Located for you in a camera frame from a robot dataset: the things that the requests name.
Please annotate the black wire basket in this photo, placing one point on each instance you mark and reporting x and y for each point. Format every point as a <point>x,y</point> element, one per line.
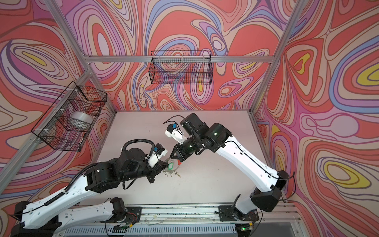
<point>181,67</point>
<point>58,132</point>

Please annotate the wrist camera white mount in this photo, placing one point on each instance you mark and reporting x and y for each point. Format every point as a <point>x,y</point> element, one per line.
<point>158,153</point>
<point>173,132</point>

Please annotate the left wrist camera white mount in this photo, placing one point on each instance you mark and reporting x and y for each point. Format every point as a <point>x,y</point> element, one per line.
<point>158,153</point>

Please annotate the grey tape roll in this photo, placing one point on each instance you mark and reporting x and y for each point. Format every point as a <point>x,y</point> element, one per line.
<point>81,120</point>

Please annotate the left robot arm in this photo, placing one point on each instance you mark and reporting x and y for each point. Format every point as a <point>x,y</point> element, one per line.
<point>44,218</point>

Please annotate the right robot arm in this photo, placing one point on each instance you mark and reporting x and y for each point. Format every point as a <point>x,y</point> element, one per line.
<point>194,136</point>

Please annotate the metal keyring disc red grip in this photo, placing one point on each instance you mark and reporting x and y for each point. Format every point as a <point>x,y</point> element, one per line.
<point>177,165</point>

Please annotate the black wire basket back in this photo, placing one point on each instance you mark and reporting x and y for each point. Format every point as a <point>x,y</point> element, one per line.
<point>181,67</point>

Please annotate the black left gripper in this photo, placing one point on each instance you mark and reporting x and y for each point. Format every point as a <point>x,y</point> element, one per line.
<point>156,170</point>

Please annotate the aluminium cage frame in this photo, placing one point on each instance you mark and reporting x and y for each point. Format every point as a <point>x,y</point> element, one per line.
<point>37,63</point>

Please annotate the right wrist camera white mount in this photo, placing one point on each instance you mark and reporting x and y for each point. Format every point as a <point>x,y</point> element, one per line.
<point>173,132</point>

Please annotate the aluminium table edge rail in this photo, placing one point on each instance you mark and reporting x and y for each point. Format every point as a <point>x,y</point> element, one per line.
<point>198,220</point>

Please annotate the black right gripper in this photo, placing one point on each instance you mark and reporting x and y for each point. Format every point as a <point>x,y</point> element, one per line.
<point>182,155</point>

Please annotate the black wire basket left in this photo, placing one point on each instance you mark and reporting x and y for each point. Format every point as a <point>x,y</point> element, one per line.
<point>58,132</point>

